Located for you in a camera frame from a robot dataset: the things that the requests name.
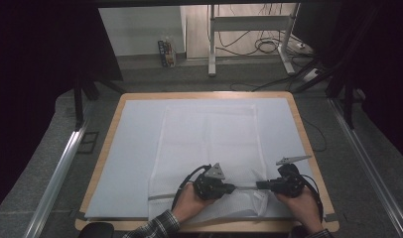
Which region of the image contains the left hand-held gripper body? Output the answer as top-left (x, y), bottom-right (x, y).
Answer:
top-left (193, 162), bottom-right (230, 201)

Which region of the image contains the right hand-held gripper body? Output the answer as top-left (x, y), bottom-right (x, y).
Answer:
top-left (272, 155), bottom-right (313, 199)

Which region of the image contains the white mesh laundry bag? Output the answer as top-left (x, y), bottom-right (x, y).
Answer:
top-left (147, 104), bottom-right (277, 222)

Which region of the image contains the person's right hand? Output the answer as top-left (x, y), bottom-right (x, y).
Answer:
top-left (274, 186), bottom-right (324, 233)

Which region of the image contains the person's left hand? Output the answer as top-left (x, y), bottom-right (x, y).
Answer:
top-left (172, 182), bottom-right (217, 223)

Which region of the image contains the white table mat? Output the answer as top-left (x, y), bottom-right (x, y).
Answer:
top-left (84, 97), bottom-right (327, 221)

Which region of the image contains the black metal stand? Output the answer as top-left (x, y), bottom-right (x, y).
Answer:
top-left (290, 58), bottom-right (356, 131)
top-left (72, 76), bottom-right (128, 132)

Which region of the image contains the white power strip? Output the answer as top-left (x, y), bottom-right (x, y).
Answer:
top-left (302, 67), bottom-right (322, 83)

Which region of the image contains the black rounded object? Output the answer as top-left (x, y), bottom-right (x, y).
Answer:
top-left (77, 221), bottom-right (115, 238)

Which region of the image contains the dark printed packet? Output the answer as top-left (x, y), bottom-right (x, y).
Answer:
top-left (157, 38), bottom-right (178, 68)

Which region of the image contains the dark curtain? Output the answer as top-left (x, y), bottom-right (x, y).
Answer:
top-left (298, 0), bottom-right (403, 167)
top-left (0, 0), bottom-right (124, 216)

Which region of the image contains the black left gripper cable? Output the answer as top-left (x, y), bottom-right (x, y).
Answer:
top-left (171, 164), bottom-right (212, 211)

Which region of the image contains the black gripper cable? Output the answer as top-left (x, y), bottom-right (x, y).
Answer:
top-left (299, 173), bottom-right (325, 223)
top-left (171, 164), bottom-right (212, 211)

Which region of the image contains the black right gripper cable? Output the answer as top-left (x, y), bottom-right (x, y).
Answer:
top-left (299, 173), bottom-right (325, 223)

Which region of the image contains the thin black cable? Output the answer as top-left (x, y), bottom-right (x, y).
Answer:
top-left (303, 118), bottom-right (329, 154)

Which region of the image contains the aluminium rail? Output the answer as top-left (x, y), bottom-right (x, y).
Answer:
top-left (23, 102), bottom-right (95, 238)
top-left (328, 97), bottom-right (403, 238)

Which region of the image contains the black floor cable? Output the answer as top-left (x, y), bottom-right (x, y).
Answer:
top-left (228, 74), bottom-right (311, 93)

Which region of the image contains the black floor frame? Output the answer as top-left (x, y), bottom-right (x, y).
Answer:
top-left (75, 131), bottom-right (100, 155)

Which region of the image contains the tangle of black cables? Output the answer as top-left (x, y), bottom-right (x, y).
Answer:
top-left (214, 3), bottom-right (312, 58)

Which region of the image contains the white metal desk frame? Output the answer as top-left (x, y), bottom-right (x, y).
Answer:
top-left (207, 3), bottom-right (302, 77)

